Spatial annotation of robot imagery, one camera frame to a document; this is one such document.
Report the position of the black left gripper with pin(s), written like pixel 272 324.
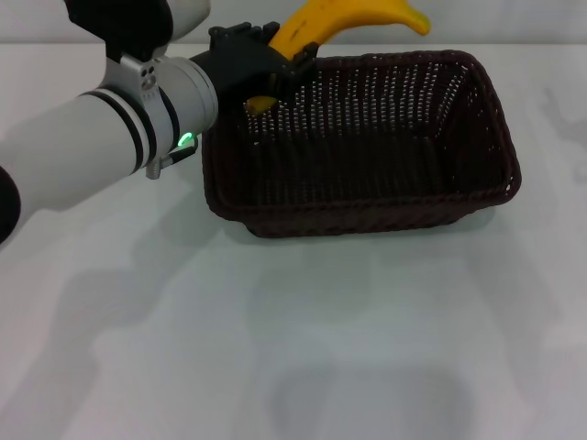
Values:
pixel 238 55

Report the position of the yellow banana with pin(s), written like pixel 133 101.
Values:
pixel 321 23

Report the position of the black wicker basket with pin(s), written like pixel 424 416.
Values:
pixel 367 156

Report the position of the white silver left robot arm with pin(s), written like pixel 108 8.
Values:
pixel 91 133

